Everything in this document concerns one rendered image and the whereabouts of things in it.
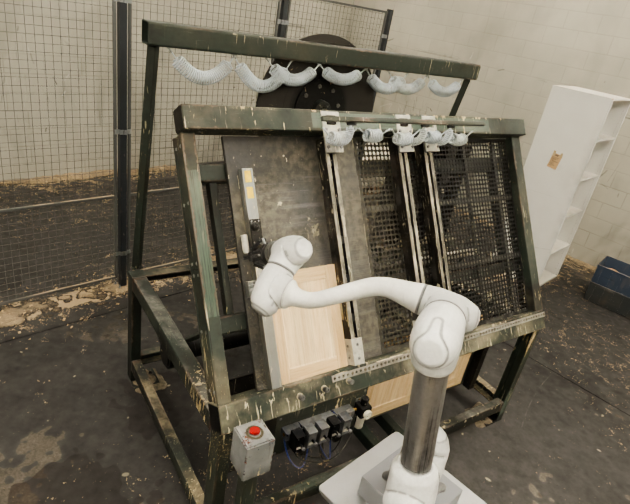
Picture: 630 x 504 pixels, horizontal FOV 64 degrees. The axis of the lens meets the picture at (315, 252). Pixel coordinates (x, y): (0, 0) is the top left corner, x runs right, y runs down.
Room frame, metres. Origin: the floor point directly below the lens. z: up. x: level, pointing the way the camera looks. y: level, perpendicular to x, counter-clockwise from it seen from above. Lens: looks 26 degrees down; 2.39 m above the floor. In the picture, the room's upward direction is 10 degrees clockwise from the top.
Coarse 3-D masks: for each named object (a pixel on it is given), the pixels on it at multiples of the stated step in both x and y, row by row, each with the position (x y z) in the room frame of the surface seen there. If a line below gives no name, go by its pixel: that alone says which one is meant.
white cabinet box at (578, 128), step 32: (576, 96) 5.25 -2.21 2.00; (608, 96) 5.25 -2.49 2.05; (544, 128) 5.38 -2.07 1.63; (576, 128) 5.18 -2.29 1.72; (608, 128) 5.54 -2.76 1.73; (544, 160) 5.30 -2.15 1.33; (576, 160) 5.10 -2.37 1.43; (544, 192) 5.22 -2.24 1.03; (576, 192) 5.57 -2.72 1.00; (544, 224) 5.14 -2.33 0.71; (576, 224) 5.48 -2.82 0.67; (544, 256) 5.06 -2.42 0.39
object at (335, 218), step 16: (320, 112) 2.37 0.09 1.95; (336, 112) 2.42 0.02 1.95; (336, 128) 2.38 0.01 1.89; (352, 128) 2.27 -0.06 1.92; (320, 144) 2.37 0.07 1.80; (320, 160) 2.36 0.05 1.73; (336, 160) 2.35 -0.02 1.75; (320, 176) 2.34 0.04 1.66; (336, 176) 2.31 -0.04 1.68; (336, 192) 2.29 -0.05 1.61; (336, 208) 2.23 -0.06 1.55; (336, 224) 2.20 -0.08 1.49; (336, 240) 2.17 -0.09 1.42; (336, 256) 2.15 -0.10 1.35; (336, 272) 2.13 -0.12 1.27; (352, 304) 2.06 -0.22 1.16; (352, 320) 2.02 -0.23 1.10; (352, 336) 1.98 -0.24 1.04; (352, 352) 1.95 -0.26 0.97
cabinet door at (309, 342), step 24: (312, 288) 2.03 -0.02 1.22; (288, 312) 1.91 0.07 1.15; (312, 312) 1.98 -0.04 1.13; (336, 312) 2.04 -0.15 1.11; (288, 336) 1.86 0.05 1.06; (312, 336) 1.92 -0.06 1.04; (336, 336) 1.99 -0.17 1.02; (288, 360) 1.80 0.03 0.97; (312, 360) 1.87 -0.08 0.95; (336, 360) 1.93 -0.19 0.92
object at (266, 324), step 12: (240, 180) 2.07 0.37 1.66; (252, 180) 2.08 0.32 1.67; (252, 204) 2.03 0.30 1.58; (252, 216) 2.00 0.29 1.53; (252, 264) 1.92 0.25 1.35; (264, 324) 1.80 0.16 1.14; (264, 336) 1.78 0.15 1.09; (264, 348) 1.77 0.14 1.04; (276, 348) 1.78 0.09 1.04; (264, 360) 1.76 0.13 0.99; (276, 360) 1.75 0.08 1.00; (276, 372) 1.73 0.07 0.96; (276, 384) 1.70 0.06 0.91
